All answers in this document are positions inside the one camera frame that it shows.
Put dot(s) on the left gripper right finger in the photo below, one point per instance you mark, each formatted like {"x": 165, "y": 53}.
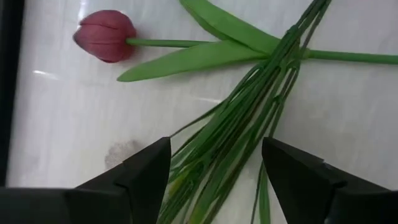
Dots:
{"x": 317, "y": 196}

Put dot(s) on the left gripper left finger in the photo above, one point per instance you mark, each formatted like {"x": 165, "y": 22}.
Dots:
{"x": 118, "y": 199}

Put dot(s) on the white artificial flower bunch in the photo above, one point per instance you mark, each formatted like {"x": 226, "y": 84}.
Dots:
{"x": 236, "y": 130}

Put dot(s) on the pale pink flower stem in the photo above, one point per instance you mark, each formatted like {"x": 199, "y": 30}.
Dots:
{"x": 105, "y": 35}

